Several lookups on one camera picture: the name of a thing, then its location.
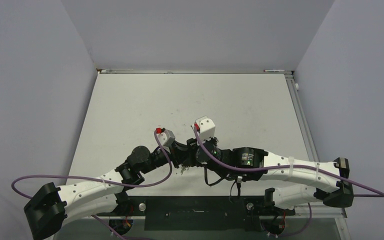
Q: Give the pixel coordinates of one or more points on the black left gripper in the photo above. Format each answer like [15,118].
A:
[179,152]

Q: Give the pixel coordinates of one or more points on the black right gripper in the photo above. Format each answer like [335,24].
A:
[212,139]

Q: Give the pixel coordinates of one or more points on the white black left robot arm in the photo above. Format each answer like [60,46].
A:
[53,206]

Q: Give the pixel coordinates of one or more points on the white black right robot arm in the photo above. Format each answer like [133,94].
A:
[324,182]

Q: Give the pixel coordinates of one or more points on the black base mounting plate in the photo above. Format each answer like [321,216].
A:
[199,213]

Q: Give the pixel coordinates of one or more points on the red white marker pen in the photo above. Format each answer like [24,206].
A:
[274,71]

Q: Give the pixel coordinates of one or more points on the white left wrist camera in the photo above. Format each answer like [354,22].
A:
[165,137]

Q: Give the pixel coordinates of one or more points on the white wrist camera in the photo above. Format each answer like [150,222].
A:
[205,128]
[165,137]

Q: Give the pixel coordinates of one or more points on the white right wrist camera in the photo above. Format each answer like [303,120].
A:
[205,128]

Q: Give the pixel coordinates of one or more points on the aluminium frame rail back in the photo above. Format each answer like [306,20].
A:
[185,71]

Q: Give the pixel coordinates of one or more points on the aluminium frame rail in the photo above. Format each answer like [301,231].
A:
[302,121]
[185,71]
[301,212]

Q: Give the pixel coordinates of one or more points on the aluminium frame rail right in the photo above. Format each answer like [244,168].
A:
[302,121]

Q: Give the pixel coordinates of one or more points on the aluminium frame rail front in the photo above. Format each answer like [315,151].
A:
[301,212]

